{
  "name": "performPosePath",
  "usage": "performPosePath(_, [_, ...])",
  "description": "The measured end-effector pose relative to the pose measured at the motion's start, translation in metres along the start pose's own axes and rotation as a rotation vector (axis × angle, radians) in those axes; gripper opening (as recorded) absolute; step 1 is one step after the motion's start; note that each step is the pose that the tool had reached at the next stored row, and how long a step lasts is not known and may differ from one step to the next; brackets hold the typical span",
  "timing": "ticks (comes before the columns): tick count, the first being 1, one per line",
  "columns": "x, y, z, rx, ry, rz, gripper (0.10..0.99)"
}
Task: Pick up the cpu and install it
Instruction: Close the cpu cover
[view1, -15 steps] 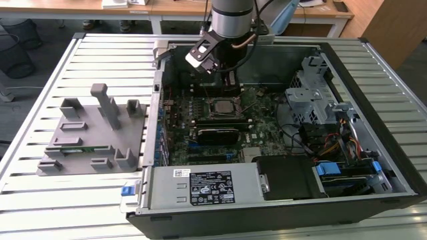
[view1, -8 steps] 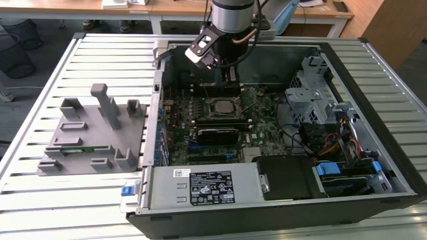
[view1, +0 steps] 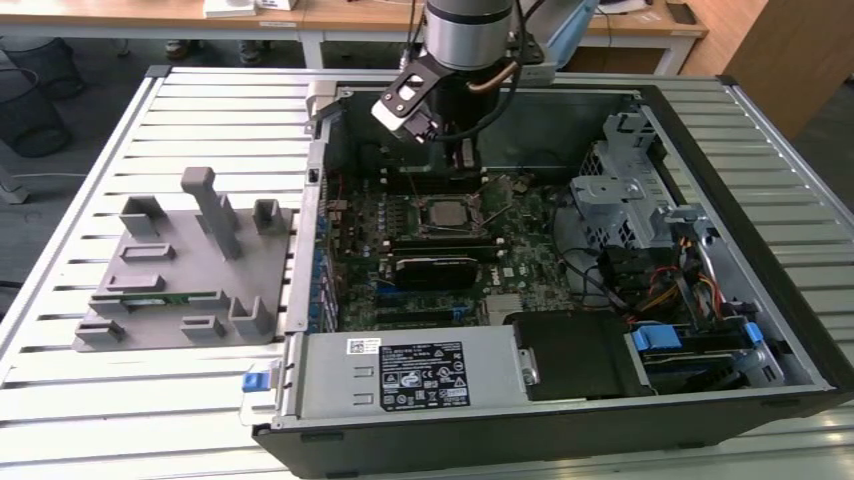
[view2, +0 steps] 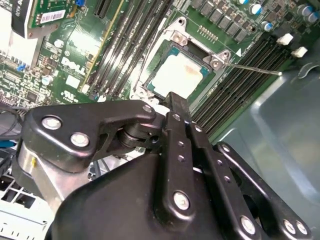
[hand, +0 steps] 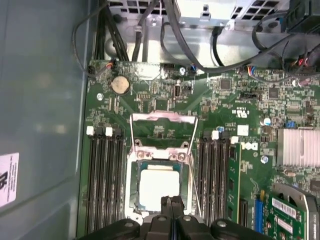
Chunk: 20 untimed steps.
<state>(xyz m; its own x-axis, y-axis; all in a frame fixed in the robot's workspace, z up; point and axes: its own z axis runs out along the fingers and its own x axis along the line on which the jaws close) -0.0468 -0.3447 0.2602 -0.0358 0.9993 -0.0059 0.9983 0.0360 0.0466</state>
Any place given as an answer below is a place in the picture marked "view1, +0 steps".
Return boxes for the metal socket cover frame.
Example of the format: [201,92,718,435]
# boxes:
[474,172,520,236]

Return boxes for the silver CPU green board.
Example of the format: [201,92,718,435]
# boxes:
[426,199,472,227]

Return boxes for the CPU socket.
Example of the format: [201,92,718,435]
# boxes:
[414,195,480,237]

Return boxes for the copper coloured tube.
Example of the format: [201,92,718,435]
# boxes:
[466,62,520,96]

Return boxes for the black RAM slot white clips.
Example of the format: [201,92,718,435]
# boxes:
[380,179,487,188]
[380,167,487,176]

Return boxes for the silver perforated drive cage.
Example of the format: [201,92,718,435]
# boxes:
[568,112,676,251]

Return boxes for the black graphics card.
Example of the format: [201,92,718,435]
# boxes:
[391,256,480,292]

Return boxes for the green motherboard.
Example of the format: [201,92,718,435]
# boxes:
[323,167,586,334]

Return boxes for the silver finned heat sink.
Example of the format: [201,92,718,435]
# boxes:
[484,293,528,325]

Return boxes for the black expansion slot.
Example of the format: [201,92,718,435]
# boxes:
[372,310,463,326]

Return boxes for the grey parts rack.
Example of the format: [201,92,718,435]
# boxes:
[69,166,301,354]

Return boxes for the blue disk carrier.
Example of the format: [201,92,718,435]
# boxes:
[630,323,683,357]

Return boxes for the silver power supply black label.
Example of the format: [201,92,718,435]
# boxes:
[292,332,528,419]

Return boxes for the wooden cabinet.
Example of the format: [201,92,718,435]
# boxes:
[679,0,854,144]

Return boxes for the green RAM stick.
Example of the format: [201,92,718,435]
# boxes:
[91,291,221,307]

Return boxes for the black disk drive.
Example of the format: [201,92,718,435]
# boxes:
[639,349,746,394]

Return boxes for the black open PC case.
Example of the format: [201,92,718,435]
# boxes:
[249,74,854,479]

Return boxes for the black mesh waste bin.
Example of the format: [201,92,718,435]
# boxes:
[0,67,75,159]
[0,37,88,101]

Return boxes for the white stand foot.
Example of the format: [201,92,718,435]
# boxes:
[0,144,32,205]

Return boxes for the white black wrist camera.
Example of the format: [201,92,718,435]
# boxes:
[370,59,446,146]

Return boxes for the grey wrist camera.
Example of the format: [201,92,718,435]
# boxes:
[516,62,556,85]

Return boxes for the grey case corner bracket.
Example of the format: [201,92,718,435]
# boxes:
[304,81,354,137]

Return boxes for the wooden desk white frame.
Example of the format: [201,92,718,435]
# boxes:
[0,0,315,44]
[299,9,708,76]

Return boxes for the yellow red wire bundle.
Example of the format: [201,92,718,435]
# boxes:
[626,237,728,326]

